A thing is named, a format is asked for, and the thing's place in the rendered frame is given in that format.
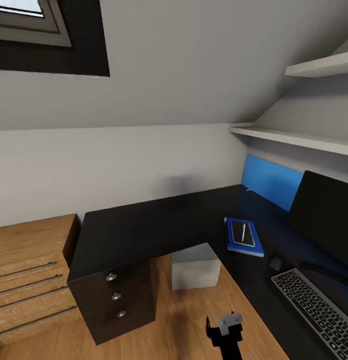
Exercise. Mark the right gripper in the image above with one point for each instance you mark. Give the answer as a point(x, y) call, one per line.
point(224, 341)

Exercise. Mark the folder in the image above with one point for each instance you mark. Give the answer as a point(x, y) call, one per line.
point(241, 248)

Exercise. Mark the monitor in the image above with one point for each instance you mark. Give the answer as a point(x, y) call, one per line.
point(320, 213)

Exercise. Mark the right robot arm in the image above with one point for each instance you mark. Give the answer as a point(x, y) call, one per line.
point(227, 335)

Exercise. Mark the notebook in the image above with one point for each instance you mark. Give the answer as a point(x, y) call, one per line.
point(237, 233)

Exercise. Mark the keyboard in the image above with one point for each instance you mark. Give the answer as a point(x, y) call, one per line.
point(326, 319)

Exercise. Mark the mouse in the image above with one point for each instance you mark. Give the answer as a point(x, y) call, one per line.
point(275, 263)

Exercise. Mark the desk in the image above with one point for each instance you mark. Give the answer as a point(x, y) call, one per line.
point(118, 237)

